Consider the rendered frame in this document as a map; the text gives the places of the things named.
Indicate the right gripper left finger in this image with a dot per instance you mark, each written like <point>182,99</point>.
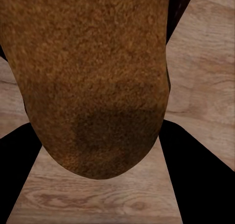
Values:
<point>18,152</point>

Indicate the sandal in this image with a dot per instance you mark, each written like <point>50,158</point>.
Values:
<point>93,76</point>

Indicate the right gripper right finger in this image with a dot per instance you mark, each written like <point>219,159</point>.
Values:
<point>204,186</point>

